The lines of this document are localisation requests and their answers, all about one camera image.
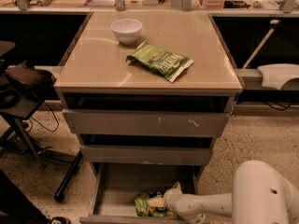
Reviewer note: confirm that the grey open bottom drawer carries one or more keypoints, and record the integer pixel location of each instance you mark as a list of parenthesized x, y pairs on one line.
[(117, 186)]

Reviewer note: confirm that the grey three-drawer cabinet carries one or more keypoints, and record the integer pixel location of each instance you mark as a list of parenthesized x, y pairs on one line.
[(97, 76)]

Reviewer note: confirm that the dark brown bag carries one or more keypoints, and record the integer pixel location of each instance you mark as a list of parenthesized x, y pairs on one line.
[(29, 81)]

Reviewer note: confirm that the grey middle drawer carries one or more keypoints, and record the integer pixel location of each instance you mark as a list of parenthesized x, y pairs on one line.
[(147, 155)]

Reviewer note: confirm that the person's dark shoe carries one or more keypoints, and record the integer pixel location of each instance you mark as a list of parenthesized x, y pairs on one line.
[(59, 220)]

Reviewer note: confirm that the green rice chip bag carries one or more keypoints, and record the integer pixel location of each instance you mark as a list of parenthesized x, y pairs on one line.
[(143, 210)]

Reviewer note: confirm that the grey top drawer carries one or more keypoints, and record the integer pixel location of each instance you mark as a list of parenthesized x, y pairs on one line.
[(114, 122)]

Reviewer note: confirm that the green kettle chip bag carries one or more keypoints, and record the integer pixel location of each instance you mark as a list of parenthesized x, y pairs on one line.
[(167, 64)]

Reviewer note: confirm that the white diagonal rod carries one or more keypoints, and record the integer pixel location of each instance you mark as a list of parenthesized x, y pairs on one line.
[(273, 25)]

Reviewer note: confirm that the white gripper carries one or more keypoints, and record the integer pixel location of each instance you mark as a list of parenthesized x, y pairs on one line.
[(170, 197)]

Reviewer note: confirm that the person's dark trouser leg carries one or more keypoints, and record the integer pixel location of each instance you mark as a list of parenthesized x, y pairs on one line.
[(15, 204)]

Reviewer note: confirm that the white ceramic bowl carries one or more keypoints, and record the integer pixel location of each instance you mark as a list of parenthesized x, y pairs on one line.
[(127, 31)]

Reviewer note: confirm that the black office chair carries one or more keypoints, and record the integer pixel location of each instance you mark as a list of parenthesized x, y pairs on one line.
[(15, 108)]

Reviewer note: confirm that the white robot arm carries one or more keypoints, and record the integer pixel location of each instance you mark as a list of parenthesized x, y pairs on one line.
[(260, 195)]

